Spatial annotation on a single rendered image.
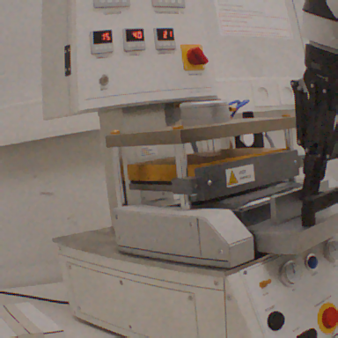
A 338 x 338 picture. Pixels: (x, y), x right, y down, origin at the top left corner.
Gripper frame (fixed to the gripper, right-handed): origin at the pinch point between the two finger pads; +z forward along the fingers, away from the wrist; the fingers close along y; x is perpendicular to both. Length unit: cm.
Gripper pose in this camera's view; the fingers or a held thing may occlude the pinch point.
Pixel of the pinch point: (312, 177)
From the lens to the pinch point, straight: 90.1
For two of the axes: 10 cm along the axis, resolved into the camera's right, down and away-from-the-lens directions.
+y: 6.2, 3.4, -7.1
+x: 7.8, -1.4, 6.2
